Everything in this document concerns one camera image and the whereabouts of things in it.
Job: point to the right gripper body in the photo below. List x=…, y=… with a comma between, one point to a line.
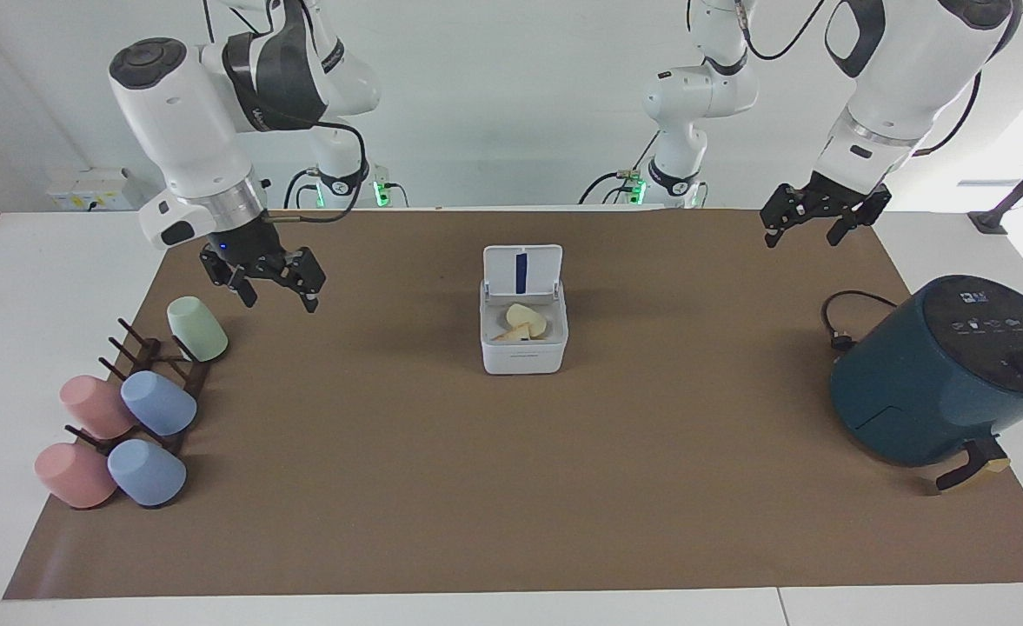
x=246, y=243

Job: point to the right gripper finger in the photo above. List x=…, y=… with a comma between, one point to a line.
x=302, y=271
x=237, y=280

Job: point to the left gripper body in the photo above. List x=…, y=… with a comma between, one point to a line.
x=831, y=198

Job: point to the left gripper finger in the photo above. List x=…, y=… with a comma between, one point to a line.
x=863, y=213
x=780, y=213

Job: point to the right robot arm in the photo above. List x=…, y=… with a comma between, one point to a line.
x=181, y=113

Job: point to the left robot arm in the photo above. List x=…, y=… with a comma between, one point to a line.
x=902, y=78

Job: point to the tan trash piece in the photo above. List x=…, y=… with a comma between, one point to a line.
x=515, y=334

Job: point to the pale yellow trash piece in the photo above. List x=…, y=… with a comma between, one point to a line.
x=528, y=317

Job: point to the white trash bin with lid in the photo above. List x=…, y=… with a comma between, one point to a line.
x=524, y=356

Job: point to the green cup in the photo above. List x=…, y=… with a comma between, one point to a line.
x=198, y=330

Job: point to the dark wooden cup rack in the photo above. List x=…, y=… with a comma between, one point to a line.
x=194, y=376

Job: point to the blue cup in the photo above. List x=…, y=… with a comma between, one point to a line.
x=159, y=403
x=146, y=474

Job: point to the black stand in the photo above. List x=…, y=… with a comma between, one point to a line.
x=1011, y=196

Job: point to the white power socket box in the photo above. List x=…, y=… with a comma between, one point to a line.
x=85, y=191

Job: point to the dark teal air fryer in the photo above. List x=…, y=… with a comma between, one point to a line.
x=937, y=382

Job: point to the pink cup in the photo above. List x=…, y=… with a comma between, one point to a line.
x=75, y=476
x=94, y=407

